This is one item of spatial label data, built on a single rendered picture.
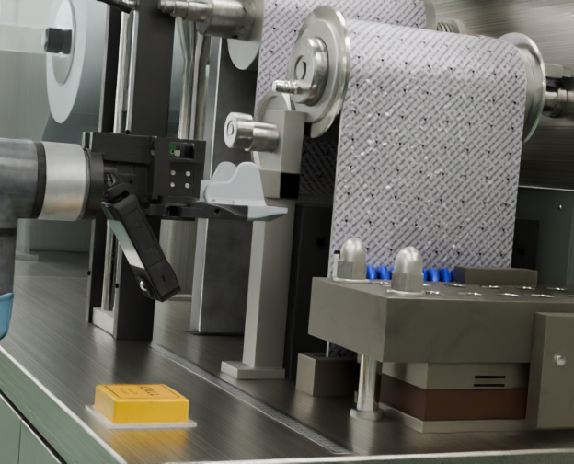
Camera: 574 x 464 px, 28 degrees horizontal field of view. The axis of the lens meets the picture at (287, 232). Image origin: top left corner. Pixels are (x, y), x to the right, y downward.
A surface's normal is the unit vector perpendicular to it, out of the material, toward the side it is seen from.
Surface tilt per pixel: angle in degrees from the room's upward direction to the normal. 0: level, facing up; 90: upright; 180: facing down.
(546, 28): 90
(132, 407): 90
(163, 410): 90
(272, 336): 90
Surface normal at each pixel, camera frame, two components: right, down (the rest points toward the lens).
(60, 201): 0.33, 0.52
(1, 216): 0.74, 0.08
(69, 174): 0.42, -0.13
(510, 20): -0.91, -0.04
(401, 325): 0.41, 0.08
